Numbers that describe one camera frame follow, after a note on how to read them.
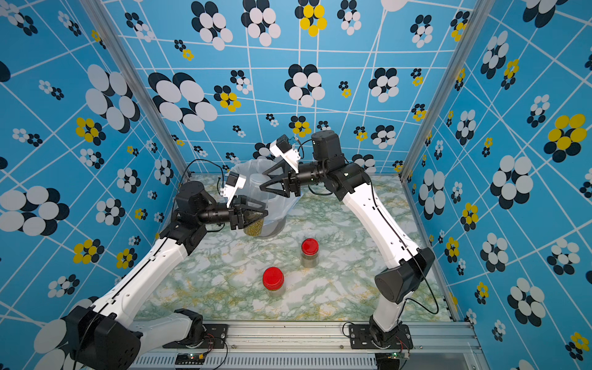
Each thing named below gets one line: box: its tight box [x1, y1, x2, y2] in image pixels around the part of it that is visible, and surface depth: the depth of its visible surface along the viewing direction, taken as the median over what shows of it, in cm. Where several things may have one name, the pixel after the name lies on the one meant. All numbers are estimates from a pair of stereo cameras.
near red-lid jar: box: [262, 266, 286, 298], surface depth 76 cm
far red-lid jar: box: [300, 237, 320, 269], surface depth 83 cm
